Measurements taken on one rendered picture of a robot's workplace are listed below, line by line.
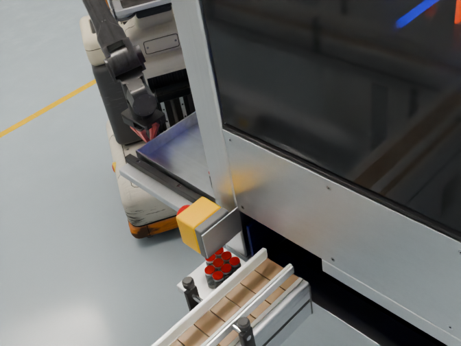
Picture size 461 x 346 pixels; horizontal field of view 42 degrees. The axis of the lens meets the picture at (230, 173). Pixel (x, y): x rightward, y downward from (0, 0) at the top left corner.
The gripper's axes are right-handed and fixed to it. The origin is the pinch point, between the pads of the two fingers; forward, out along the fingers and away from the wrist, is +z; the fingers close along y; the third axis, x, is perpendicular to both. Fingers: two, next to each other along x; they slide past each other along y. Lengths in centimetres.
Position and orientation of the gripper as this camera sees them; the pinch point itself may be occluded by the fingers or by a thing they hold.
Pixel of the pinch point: (151, 142)
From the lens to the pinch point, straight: 153.2
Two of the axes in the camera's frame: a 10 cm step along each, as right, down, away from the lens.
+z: 1.5, 7.5, 6.4
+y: 7.0, 3.8, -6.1
